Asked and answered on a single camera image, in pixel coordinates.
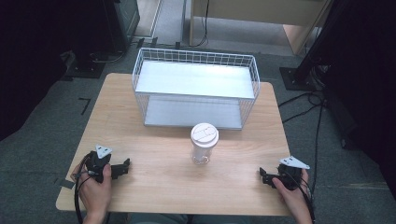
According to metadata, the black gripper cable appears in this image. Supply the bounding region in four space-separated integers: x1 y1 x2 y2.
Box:
73 152 94 224
281 170 316 224

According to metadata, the light wooden desk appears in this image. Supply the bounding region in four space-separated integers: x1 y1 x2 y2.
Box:
189 0 332 56

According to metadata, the person's left hand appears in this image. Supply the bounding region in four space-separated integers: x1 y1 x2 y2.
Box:
70 162 113 217

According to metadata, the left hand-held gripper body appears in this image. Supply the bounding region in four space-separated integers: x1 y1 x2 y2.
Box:
84 144 114 184

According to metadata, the black stand base plate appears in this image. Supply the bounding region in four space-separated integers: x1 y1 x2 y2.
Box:
64 50 107 79

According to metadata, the black tape strip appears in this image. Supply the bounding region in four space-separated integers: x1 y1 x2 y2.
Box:
58 178 76 190

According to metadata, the black hanging cable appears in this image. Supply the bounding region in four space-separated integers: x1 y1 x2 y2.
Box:
191 0 210 49

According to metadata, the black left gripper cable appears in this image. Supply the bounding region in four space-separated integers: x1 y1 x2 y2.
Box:
73 152 94 224

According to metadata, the dark cabinet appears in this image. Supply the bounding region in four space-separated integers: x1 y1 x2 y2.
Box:
102 0 141 54

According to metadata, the black floor cable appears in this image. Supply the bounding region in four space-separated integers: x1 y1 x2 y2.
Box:
277 89 329 195

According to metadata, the black metal stand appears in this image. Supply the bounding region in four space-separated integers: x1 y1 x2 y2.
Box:
278 0 347 91

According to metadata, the person's right hand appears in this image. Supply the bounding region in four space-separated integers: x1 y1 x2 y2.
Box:
271 169 310 214

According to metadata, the clear cup with white lid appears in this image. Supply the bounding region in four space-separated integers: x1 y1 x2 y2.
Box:
190 122 220 166

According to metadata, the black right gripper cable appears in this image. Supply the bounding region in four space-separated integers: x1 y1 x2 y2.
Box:
281 170 316 224

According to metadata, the white wire shelf rack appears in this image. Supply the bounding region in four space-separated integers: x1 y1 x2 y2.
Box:
131 47 262 132

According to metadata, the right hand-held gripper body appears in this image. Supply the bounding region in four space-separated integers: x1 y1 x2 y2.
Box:
276 155 311 191

